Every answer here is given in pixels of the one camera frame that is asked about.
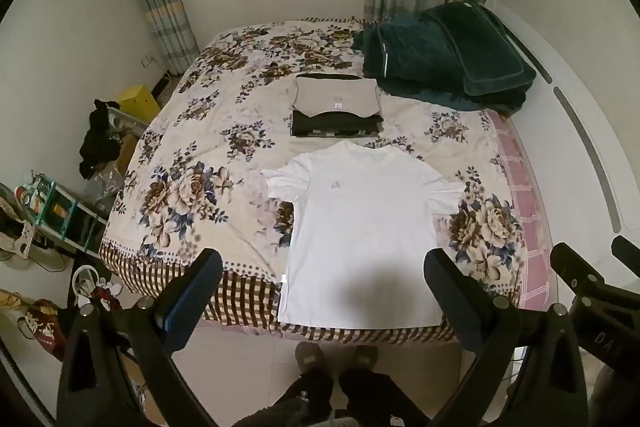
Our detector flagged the person's right slipper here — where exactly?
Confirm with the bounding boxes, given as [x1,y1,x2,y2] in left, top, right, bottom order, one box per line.
[352,344,381,374]

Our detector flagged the white t-shirt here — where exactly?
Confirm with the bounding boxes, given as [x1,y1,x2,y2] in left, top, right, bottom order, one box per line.
[262,141,466,329]

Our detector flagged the white round basket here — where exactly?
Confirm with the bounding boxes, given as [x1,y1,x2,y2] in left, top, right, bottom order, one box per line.
[71,264,112,308]

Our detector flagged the pink checked sheet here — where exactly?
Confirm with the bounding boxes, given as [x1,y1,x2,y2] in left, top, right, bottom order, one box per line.
[487,109,553,310]

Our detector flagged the person's leg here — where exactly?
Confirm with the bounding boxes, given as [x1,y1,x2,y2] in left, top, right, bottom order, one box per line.
[339,368,432,427]
[235,369,337,427]

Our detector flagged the person's left leg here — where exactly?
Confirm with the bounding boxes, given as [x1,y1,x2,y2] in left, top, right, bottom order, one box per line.
[235,369,337,427]

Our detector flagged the white headboard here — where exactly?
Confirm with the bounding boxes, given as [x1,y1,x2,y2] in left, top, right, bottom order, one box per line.
[482,0,640,258]

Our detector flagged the clear plastic bag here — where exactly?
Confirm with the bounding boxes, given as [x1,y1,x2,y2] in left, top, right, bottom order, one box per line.
[82,167,126,215]

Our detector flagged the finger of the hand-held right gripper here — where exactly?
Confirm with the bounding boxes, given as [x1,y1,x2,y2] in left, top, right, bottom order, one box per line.
[550,243,607,303]
[611,235,640,278]

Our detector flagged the folded beige shirt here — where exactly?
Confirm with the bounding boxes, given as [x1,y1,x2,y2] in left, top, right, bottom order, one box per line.
[292,74,385,118]

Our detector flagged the dark green pillow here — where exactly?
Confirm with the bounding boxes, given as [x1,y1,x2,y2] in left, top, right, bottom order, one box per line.
[422,0,537,96]

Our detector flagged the person's right leg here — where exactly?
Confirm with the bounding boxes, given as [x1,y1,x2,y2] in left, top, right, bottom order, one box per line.
[339,368,432,427]

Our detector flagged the red bag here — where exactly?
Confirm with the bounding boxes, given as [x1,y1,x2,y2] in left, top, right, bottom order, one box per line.
[17,299,71,360]

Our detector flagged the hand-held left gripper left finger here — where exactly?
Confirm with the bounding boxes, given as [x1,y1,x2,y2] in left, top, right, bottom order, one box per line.
[56,248,223,427]

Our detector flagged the grey metal rack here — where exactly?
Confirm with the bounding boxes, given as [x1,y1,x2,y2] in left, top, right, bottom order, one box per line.
[106,105,151,135]

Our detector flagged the yellow box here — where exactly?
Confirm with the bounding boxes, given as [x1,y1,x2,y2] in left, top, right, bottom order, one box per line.
[117,85,162,124]

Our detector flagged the folded black garment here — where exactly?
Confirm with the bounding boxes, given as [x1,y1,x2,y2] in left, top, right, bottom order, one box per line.
[289,109,385,138]

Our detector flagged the floral bedsheet bed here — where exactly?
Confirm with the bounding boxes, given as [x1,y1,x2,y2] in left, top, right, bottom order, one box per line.
[98,14,526,343]

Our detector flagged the dark green blanket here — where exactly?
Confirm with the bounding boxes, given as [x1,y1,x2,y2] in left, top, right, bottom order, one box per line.
[352,19,528,115]

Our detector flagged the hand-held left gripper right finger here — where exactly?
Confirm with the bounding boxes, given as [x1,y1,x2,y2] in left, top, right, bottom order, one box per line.
[423,248,587,427]

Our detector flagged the cardboard box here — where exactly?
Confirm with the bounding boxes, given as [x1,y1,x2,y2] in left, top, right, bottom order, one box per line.
[114,134,141,175]

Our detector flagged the person's right forearm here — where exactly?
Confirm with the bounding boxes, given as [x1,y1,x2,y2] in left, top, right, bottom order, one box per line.
[587,364,640,427]

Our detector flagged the teal storage shelf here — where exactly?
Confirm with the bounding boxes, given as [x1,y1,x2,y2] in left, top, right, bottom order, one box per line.
[15,172,108,254]

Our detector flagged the black hanging clothes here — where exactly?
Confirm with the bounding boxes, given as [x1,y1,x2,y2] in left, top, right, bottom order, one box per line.
[78,98,122,180]

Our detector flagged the person's left slipper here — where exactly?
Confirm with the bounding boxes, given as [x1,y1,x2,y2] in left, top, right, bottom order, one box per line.
[294,342,327,376]

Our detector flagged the person's slipper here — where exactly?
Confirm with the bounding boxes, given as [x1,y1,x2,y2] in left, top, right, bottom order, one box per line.
[352,344,381,374]
[294,342,327,376]

